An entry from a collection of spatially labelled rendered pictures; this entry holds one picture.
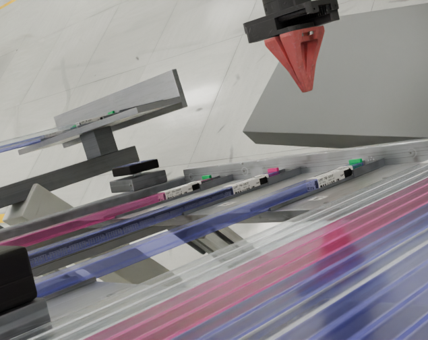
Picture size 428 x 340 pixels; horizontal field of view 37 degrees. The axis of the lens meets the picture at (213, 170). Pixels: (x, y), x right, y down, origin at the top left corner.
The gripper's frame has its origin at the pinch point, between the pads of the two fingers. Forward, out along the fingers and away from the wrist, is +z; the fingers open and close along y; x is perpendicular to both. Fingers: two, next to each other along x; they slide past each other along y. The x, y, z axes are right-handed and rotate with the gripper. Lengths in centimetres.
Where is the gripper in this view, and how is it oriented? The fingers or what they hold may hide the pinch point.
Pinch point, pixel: (306, 84)
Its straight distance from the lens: 80.5
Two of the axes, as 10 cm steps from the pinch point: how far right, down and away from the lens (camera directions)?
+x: 6.7, -2.6, 7.0
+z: 2.4, 9.6, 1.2
